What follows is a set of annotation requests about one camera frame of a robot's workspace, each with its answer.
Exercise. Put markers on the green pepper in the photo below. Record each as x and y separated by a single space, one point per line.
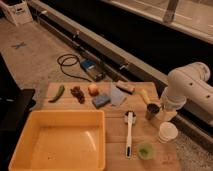
58 94

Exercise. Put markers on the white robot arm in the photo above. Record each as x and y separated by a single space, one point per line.
187 82

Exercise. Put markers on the metal cup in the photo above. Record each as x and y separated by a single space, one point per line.
152 110

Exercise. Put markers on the white paper cup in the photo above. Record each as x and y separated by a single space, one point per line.
167 132

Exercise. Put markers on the orange apple fruit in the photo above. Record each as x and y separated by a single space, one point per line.
93 89

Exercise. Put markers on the pale blue cloth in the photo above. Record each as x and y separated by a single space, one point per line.
116 95

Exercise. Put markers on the blue sponge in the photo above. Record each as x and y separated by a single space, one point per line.
101 100

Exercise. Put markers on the wooden brush block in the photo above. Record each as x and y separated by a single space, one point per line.
125 87

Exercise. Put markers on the blue power box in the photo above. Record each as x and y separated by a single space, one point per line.
92 69

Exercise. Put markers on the dark grape bunch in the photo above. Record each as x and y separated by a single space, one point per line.
78 93

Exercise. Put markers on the wooden cutting board table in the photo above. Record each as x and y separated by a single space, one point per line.
165 156

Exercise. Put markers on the white dish brush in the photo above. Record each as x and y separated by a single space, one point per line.
130 119

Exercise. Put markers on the yellow plastic bin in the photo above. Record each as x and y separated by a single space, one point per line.
61 140

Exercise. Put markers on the white storage crate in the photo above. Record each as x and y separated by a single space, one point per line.
17 14

